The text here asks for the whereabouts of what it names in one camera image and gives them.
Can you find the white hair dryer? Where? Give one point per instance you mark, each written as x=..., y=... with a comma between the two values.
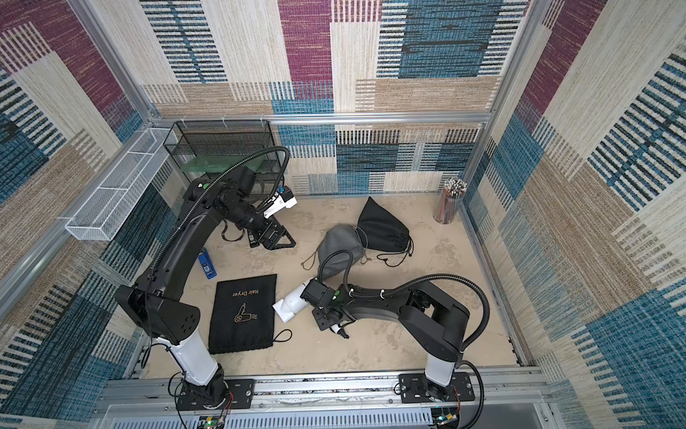
x=292, y=305

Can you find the grey hair dryer bag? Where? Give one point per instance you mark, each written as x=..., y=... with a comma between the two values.
x=341, y=248

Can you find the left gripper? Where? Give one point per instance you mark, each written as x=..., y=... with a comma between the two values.
x=266, y=239

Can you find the striped pencil cup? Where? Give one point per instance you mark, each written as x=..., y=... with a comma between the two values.
x=452, y=192

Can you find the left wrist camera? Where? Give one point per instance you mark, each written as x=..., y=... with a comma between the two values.
x=283, y=198

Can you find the black wire mesh shelf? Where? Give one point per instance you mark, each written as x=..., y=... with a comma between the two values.
x=189, y=139

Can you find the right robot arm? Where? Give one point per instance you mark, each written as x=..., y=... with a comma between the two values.
x=432, y=317

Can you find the white wire mesh basket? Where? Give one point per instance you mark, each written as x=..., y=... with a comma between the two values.
x=108, y=207

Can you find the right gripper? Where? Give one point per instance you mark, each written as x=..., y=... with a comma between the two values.
x=326, y=316

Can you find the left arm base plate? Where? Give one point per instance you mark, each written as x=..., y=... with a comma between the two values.
x=236, y=394

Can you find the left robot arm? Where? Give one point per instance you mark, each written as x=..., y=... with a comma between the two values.
x=154, y=301

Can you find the green tray on shelf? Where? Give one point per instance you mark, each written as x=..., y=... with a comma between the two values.
x=210, y=164

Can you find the black hair dryer bag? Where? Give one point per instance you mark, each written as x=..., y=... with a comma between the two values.
x=381, y=231

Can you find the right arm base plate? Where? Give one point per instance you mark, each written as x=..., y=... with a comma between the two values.
x=417, y=388

